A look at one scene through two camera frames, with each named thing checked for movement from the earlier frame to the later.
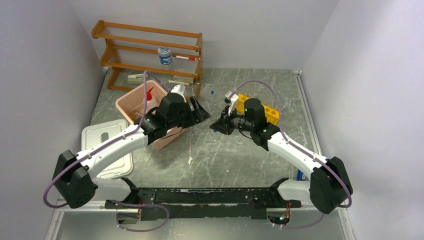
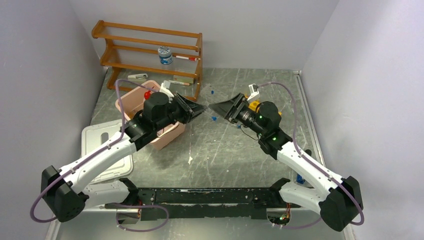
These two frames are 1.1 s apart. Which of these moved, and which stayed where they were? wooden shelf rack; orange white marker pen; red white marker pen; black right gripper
Moved: black right gripper
Stayed: red white marker pen; wooden shelf rack; orange white marker pen
